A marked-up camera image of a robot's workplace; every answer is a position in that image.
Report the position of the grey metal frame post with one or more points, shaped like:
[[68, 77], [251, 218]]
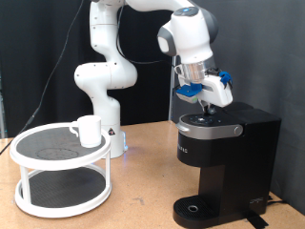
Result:
[[1, 120]]

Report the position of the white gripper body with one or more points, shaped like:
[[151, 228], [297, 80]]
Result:
[[219, 92]]

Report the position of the white two-tier turntable stand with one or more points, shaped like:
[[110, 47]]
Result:
[[60, 159]]

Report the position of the white mug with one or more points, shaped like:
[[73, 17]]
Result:
[[90, 130]]

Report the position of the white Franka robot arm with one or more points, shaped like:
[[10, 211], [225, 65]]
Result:
[[105, 76]]

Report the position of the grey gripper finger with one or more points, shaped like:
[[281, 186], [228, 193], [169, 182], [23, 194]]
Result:
[[212, 111], [206, 108]]

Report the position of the black Keurig coffee machine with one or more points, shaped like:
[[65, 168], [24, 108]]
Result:
[[241, 152]]

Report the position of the wrist camera on blue mount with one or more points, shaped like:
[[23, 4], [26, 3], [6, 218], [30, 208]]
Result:
[[189, 92]]

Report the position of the black backdrop curtain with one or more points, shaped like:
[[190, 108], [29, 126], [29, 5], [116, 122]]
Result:
[[152, 105]]

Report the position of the black tape strip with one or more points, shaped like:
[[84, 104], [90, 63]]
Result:
[[255, 220]]

